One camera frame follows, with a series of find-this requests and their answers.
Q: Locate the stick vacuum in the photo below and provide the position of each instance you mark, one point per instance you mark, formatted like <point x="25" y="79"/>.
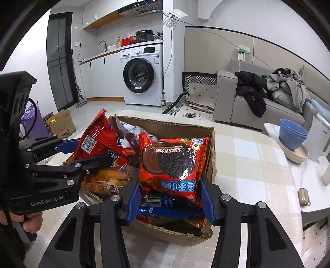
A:
<point x="80" y="95"/>

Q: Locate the white purple-edged snack packet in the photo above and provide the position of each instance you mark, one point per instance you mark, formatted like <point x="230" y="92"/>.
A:
<point x="129" y="134"/>

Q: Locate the beige earbuds case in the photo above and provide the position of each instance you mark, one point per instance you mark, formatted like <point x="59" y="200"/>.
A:
<point x="303" y="195"/>

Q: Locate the red cookie packet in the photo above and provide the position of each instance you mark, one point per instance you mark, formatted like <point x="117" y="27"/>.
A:
<point x="170" y="165"/>

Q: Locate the white bowl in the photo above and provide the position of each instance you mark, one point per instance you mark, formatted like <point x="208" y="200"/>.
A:
<point x="111" y="47"/>

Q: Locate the printed cardboard floor box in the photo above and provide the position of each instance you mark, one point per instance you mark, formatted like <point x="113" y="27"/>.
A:
<point x="63" y="123"/>

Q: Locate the green white power strip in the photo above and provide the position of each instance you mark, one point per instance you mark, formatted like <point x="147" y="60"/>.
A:
<point x="242" y="51"/>

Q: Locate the grey clothes pile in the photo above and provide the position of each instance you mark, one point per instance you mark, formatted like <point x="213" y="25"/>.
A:
<point x="288" y="87"/>

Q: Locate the dark glass door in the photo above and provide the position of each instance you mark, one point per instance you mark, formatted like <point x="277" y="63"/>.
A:
<point x="60" y="64"/>

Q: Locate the white kitchen counter cabinet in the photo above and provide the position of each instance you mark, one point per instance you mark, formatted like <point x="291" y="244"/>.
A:
<point x="103" y="77"/>

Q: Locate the white upper kitchen cabinets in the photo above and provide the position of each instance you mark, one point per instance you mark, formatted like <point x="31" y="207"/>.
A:
<point x="103" y="13"/>

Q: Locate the plastic bottle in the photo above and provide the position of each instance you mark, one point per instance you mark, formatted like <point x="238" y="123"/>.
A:
<point x="163" y="100"/>

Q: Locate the grey sofa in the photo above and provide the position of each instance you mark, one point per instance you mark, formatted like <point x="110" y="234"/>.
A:
<point x="226" y="98"/>

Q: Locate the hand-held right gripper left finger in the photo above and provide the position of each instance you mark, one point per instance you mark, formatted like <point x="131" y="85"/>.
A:
<point x="132" y="206"/>

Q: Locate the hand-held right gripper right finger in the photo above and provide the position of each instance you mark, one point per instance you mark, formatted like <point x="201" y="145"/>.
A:
<point x="207" y="201"/>

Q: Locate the checkered tablecloth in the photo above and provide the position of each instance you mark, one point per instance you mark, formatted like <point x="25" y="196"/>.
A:
<point x="245" y="167"/>

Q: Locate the red box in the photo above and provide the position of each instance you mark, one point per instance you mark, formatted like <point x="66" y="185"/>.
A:
<point x="128" y="42"/>

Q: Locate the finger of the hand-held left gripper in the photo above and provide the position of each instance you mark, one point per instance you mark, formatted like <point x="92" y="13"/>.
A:
<point x="67" y="145"/>
<point x="77" y="167"/>

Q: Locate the stack of beige plates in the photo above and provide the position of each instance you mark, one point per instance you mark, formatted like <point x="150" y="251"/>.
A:
<point x="296" y="156"/>

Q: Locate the orange bread packet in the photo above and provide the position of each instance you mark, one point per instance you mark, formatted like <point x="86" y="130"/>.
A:
<point x="108" y="180"/>

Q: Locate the white electric kettle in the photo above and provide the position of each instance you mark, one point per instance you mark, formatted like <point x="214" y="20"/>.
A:
<point x="315" y="139"/>

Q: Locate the dark blue snack packet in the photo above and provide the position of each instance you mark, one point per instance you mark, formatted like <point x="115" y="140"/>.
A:
<point x="175" y="210"/>

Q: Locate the black pressure cooker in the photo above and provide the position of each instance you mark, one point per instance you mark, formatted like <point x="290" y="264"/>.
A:
<point x="145" y="36"/>

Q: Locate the folded patterned mat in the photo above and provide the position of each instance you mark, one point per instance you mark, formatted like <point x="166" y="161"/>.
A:
<point x="201" y="90"/>

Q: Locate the purple bag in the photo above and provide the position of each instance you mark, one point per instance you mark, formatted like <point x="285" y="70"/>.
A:
<point x="32" y="123"/>

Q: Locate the white marble table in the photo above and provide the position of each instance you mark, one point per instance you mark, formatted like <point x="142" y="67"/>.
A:
<point x="312" y="185"/>

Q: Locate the brown cardboard box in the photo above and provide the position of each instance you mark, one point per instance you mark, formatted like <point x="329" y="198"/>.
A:
<point x="180" y="237"/>

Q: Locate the white washing machine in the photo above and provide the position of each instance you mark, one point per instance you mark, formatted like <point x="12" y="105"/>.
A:
<point x="141" y="74"/>

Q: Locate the black jacket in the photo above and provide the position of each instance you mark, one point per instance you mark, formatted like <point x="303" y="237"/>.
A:
<point x="251" y="95"/>

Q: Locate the range hood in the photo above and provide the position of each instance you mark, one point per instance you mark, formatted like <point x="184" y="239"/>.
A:
<point x="141" y="7"/>

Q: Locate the person's left hand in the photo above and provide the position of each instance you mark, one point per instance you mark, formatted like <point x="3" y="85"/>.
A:
<point x="32" y="223"/>

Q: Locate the light blue pillow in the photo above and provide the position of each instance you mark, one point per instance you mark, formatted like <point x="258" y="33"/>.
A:
<point x="319" y="109"/>

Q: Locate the red chip bag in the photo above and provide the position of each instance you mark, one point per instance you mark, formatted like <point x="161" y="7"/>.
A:
<point x="98" y="134"/>

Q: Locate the black faucet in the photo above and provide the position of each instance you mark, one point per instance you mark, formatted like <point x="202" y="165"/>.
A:
<point x="103" y="45"/>

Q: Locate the white router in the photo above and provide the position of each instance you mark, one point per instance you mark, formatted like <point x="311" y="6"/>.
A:
<point x="176" y="15"/>

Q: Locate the yellow bottle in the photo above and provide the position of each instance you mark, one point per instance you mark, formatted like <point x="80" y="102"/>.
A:
<point x="118" y="43"/>

